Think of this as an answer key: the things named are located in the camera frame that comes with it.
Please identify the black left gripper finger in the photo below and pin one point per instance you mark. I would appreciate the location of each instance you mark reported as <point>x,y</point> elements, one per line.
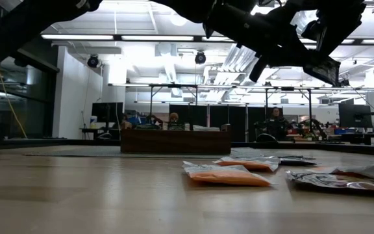
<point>291,53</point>

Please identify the dark purple tea packet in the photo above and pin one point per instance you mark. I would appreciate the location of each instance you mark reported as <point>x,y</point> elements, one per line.
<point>323,71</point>
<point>299,161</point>

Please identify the wooden three-compartment tray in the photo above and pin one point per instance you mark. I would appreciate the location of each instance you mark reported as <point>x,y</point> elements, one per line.
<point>174,143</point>

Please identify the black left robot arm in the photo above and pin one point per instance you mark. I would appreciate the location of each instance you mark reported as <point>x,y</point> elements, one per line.
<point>28,26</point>

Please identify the brown peach tea packet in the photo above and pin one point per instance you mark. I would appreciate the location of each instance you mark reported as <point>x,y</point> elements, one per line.
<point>336,183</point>

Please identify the round black ceiling speaker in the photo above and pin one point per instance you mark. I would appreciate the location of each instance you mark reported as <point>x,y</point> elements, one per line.
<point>200,58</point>
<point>93,61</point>

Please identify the person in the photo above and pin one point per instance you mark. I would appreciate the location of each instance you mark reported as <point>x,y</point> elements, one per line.
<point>276,125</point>
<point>174,117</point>

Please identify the black computer monitor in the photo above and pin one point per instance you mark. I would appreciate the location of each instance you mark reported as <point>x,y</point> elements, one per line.
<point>107,112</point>
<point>355,115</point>

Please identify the black office chair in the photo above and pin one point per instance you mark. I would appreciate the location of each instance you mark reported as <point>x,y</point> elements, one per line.
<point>104,136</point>
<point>266,138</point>

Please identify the blue storage bin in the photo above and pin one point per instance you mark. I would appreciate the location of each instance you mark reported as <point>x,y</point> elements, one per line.
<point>341,131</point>

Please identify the white wipes canister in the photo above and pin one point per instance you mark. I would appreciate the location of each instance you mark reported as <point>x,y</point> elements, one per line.
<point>93,123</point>

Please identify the black partition wall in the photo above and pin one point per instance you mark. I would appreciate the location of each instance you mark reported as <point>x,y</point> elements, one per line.
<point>239,120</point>

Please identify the black metal table frame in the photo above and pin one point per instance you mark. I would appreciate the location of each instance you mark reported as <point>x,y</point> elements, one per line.
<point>60,142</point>

